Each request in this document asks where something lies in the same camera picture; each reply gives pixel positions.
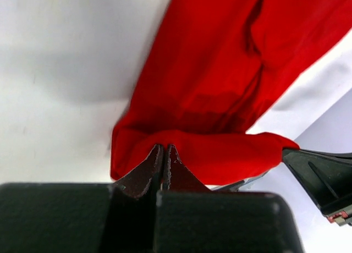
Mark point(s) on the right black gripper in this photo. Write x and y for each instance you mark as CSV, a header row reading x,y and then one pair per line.
x,y
326,178

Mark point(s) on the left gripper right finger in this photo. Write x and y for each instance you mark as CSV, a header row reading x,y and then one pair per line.
x,y
177,177

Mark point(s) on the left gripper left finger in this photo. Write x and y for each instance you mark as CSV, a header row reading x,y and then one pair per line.
x,y
139,180

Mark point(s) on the red t-shirt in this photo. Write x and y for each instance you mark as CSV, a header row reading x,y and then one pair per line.
x,y
214,68

